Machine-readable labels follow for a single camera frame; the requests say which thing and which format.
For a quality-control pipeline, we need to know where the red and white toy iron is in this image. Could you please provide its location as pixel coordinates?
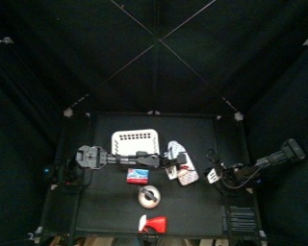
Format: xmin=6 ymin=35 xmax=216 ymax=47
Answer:
xmin=164 ymin=156 xmax=194 ymax=181

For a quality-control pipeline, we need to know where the red and blue small box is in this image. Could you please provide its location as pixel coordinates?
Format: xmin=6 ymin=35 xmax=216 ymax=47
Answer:
xmin=125 ymin=167 xmax=150 ymax=185

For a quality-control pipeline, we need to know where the white plastic laundry basket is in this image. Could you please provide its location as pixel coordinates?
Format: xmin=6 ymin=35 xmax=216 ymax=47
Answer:
xmin=110 ymin=128 xmax=161 ymax=157

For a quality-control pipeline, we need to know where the white round tape roll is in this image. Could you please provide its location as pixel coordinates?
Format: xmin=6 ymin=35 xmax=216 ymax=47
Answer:
xmin=137 ymin=184 xmax=161 ymax=209

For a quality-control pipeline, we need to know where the white text label sticker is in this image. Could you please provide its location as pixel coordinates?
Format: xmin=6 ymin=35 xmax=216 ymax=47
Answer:
xmin=228 ymin=206 xmax=257 ymax=237

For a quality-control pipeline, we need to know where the thin diagonal cord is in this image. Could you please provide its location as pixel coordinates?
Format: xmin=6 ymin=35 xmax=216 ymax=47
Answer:
xmin=70 ymin=0 xmax=217 ymax=109
xmin=109 ymin=0 xmax=238 ymax=111

